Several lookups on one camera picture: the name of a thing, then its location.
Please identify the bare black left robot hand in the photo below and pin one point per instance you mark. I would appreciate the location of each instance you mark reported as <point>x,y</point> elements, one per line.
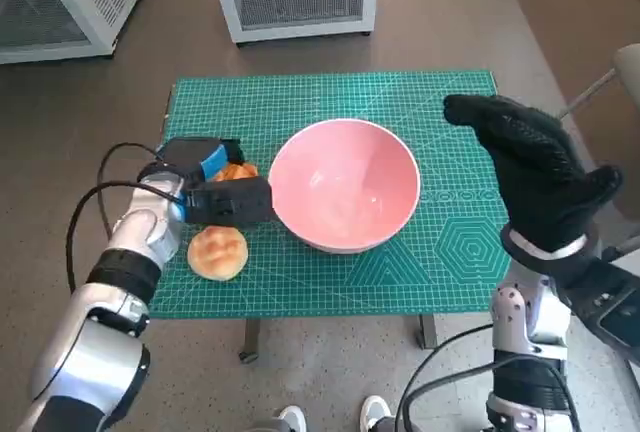
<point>187,154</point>

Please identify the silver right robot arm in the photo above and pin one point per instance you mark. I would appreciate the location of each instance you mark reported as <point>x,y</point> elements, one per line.
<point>510,312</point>

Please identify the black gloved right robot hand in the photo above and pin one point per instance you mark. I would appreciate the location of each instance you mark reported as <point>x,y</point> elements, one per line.
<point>540,177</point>

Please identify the long twisted toy bread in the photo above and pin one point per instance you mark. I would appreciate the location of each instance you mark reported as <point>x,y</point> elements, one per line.
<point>240,171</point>

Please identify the green cutting mat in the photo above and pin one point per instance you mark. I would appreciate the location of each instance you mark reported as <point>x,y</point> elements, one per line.
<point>310,282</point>

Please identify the pink bowl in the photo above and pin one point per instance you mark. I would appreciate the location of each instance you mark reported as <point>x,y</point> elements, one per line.
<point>345,187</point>

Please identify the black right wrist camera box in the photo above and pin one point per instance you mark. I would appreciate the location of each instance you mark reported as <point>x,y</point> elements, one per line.
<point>605,307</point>

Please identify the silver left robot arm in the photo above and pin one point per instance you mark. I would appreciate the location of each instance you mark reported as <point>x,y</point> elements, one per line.
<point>145,232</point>

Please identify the round toy bread bun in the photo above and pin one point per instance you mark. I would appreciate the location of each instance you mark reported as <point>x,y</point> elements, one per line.
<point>217,254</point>

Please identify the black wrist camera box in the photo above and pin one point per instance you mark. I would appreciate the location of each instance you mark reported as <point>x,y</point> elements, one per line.
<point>605,307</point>
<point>230,202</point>

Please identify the grey table leg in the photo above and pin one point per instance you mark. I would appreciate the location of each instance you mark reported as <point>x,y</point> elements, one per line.
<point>252,337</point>
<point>427,332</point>

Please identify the white shoe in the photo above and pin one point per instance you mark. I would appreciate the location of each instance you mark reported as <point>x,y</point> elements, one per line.
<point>292,419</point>
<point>375,414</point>

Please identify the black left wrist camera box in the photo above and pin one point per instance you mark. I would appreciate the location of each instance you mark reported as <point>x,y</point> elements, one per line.
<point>230,202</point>

